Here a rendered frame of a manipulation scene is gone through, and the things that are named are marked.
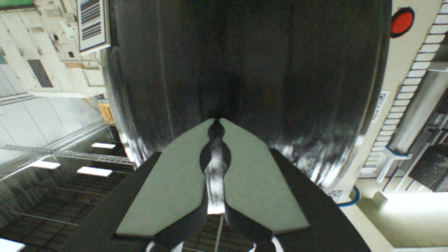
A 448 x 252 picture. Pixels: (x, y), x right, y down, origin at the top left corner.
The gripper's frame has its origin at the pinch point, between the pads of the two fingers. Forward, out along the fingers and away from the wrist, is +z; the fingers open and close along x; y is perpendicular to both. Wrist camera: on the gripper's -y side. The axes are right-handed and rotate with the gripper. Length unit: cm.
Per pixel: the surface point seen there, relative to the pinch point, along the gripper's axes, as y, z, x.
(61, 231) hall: 749, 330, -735
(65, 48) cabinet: 24, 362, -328
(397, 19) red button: -6.6, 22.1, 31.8
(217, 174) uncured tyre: 6.6, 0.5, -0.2
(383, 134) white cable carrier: 17.6, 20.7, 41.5
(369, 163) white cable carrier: 27, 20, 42
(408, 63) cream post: 0.7, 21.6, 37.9
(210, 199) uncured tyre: 11.5, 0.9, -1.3
